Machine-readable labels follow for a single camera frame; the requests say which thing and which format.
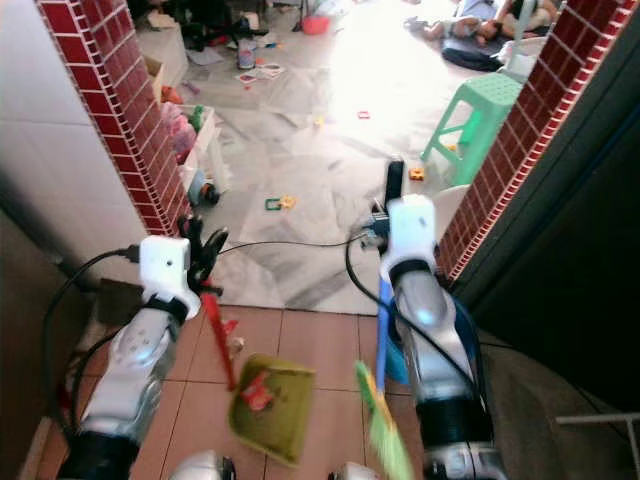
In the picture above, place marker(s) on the dark door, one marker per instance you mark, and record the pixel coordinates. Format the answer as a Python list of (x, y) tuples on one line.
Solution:
[(560, 230)]

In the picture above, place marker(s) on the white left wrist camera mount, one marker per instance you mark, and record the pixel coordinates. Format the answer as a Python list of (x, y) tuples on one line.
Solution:
[(165, 265)]

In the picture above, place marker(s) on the black bag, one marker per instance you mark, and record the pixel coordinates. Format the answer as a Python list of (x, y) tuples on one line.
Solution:
[(468, 55)]

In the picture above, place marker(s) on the red plastic basin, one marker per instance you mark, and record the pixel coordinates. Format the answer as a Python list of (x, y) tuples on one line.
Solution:
[(315, 24)]

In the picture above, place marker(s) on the grey bottle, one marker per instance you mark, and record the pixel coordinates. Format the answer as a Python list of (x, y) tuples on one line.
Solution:
[(246, 55)]

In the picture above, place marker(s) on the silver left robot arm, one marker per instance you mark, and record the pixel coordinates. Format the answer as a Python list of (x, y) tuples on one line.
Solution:
[(135, 360)]

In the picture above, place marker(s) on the brown cabinet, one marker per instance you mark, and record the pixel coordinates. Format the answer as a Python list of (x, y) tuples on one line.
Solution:
[(25, 350)]

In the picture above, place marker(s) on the silver right robot knee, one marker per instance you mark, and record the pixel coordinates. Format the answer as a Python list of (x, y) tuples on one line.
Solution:
[(355, 473)]

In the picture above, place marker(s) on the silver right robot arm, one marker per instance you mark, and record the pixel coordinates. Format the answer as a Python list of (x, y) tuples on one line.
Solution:
[(435, 340)]

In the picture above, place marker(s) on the green and yellow toy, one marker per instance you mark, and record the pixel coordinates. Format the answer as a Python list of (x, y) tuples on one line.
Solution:
[(280, 203)]

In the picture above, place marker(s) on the green plastic stool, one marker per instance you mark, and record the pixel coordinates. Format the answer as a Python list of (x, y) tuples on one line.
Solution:
[(490, 100)]

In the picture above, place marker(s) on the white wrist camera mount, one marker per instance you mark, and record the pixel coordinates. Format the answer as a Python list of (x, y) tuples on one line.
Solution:
[(165, 265), (412, 228)]

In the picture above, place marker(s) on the small pink toy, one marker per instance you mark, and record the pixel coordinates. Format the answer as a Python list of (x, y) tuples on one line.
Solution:
[(363, 115)]

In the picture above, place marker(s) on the small orange toy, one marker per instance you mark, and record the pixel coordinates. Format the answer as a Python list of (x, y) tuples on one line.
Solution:
[(416, 173)]

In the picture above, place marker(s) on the silver left robot knee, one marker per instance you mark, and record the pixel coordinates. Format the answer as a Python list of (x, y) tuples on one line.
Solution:
[(203, 468)]

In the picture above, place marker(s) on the person lying down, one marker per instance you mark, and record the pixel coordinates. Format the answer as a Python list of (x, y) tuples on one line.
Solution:
[(495, 18)]

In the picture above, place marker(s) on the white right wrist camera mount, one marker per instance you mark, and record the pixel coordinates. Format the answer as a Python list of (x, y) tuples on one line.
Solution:
[(412, 228)]

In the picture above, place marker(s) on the white toy cart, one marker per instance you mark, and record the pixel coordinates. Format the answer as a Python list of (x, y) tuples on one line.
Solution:
[(200, 150)]

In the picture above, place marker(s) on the silver robot knee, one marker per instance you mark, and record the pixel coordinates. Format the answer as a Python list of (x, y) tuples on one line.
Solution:
[(203, 468), (355, 473)]

